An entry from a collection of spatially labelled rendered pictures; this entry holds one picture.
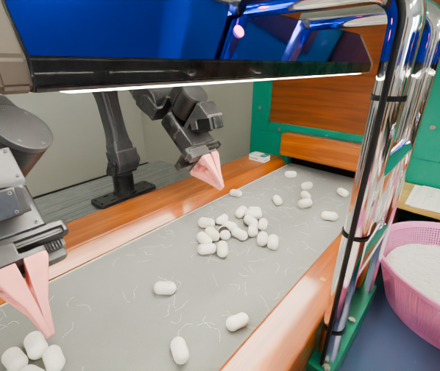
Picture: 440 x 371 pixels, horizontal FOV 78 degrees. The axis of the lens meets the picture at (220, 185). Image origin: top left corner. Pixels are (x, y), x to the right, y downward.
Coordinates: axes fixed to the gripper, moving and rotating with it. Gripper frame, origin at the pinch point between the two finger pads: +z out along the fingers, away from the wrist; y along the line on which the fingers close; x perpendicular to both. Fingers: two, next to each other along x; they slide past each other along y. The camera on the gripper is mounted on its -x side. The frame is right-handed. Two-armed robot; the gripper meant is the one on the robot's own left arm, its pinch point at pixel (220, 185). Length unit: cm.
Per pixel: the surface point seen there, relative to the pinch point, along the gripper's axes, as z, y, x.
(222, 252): 12.0, -10.8, -2.0
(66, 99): -153, 44, 129
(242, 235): 11.5, -4.5, -1.6
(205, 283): 14.3, -16.8, -2.0
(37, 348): 8.8, -38.3, 0.2
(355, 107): 0.6, 42.8, -17.7
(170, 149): -95, 113, 144
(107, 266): 2.7, -25.4, 7.8
